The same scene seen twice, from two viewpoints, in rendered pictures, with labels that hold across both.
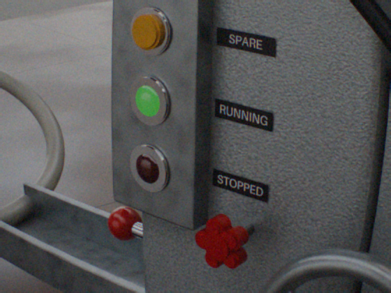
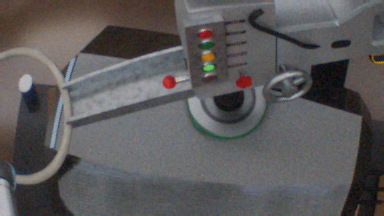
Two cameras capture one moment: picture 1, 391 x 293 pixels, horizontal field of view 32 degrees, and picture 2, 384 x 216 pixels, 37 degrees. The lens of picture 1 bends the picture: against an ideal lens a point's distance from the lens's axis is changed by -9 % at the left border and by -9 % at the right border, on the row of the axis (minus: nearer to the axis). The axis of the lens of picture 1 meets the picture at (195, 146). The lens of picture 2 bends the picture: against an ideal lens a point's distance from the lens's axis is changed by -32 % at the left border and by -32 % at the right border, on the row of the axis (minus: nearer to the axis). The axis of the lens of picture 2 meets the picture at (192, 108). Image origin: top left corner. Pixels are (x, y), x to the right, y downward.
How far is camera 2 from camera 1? 146 cm
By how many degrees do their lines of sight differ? 52
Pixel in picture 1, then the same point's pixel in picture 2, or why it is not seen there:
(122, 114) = (196, 72)
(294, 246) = (257, 67)
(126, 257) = (123, 75)
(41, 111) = (26, 52)
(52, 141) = (43, 58)
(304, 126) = (256, 50)
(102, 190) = not seen: outside the picture
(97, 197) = not seen: outside the picture
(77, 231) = (94, 82)
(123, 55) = (195, 62)
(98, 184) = not seen: outside the picture
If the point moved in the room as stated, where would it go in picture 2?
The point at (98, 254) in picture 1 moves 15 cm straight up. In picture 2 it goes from (113, 84) to (107, 58)
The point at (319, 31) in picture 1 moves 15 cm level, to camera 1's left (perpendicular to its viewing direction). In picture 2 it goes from (259, 36) to (217, 82)
